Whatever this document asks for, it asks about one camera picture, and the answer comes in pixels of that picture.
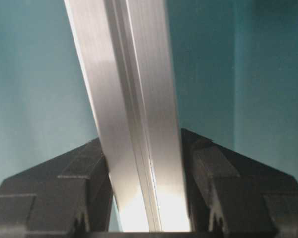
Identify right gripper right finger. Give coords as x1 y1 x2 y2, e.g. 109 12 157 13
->
181 129 298 238

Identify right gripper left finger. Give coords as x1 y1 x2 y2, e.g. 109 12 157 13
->
0 139 113 238

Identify silver aluminium extrusion rail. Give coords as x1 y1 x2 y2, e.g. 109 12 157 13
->
65 0 191 232

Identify teal table cloth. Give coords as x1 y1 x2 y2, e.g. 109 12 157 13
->
0 0 298 184

